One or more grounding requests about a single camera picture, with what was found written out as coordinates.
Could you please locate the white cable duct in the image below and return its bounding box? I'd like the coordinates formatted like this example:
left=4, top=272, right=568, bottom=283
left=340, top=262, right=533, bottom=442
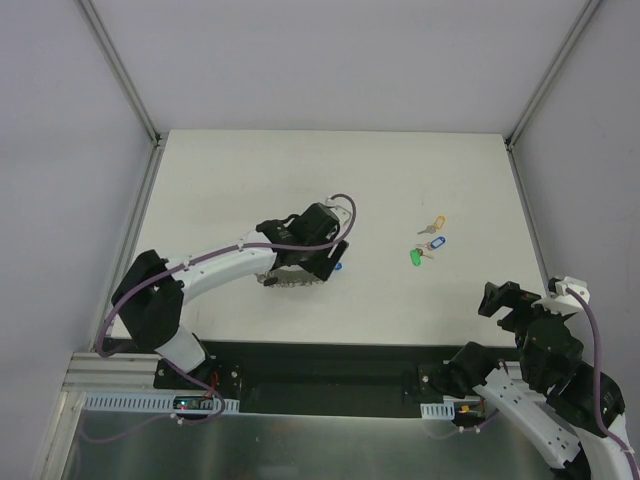
left=420, top=401, right=456, bottom=421
left=84, top=393, right=240, bottom=415

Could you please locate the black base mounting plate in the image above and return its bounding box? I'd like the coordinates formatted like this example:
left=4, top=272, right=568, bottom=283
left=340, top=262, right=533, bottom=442
left=94, top=337, right=524, bottom=416

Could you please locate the right aluminium frame post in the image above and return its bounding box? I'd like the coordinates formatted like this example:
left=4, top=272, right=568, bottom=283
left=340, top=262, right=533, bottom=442
left=505, top=0, right=606, bottom=152

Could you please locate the right white cable duct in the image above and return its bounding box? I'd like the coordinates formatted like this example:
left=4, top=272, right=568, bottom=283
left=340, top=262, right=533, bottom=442
left=420, top=401, right=456, bottom=421

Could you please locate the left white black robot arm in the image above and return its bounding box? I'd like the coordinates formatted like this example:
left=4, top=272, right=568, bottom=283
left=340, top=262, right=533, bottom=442
left=110, top=194, right=355, bottom=389

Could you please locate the aluminium rail left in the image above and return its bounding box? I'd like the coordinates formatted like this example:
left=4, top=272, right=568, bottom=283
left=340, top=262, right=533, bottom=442
left=63, top=353, right=160, bottom=391

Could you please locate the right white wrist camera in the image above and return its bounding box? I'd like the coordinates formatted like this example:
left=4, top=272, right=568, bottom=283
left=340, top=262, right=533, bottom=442
left=533, top=276, right=590, bottom=316

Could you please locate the yellow tagged key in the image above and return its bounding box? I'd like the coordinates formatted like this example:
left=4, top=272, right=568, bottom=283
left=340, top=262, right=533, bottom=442
left=418, top=215, right=446, bottom=235

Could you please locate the aluminium frame post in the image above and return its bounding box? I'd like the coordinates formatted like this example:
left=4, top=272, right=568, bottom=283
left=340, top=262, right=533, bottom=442
left=505, top=0, right=606, bottom=152
left=74, top=0, right=162, bottom=147

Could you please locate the left aluminium frame post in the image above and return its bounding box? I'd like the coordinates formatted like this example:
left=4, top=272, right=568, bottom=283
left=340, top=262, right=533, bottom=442
left=74, top=0, right=162, bottom=147

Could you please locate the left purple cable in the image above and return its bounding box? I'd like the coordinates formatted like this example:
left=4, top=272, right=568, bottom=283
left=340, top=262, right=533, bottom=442
left=79, top=192, right=357, bottom=442

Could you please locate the green tagged key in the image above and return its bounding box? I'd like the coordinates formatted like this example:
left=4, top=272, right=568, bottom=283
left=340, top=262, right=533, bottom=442
left=409, top=248, right=434, bottom=267

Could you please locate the red handled metal keyring holder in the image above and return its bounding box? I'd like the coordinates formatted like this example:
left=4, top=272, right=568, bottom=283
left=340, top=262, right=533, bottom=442
left=255, top=266, right=324, bottom=288

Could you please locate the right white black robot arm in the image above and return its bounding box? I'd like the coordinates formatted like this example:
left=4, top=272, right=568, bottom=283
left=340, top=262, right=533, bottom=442
left=427, top=277, right=639, bottom=479

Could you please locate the left white cable duct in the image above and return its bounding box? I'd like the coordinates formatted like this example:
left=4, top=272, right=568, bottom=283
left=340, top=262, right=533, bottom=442
left=84, top=393, right=240, bottom=415

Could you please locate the blue tagged key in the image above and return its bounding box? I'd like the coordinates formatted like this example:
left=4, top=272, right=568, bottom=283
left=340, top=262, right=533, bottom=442
left=416, top=236, right=446, bottom=251

